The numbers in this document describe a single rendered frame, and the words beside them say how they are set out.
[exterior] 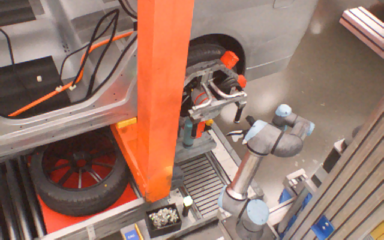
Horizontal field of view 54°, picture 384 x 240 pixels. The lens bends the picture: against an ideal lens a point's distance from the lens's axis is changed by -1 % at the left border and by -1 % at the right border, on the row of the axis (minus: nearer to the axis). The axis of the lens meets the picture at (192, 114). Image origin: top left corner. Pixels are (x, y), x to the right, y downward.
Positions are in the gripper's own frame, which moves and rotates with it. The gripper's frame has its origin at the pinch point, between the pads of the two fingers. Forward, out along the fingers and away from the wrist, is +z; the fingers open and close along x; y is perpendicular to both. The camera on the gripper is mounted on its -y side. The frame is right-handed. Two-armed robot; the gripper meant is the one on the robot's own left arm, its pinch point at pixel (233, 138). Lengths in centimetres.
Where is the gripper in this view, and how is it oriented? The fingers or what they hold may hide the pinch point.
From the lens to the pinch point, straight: 204.5
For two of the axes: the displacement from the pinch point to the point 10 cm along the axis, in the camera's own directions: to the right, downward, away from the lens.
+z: -8.7, 2.5, -4.3
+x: -4.9, -2.4, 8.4
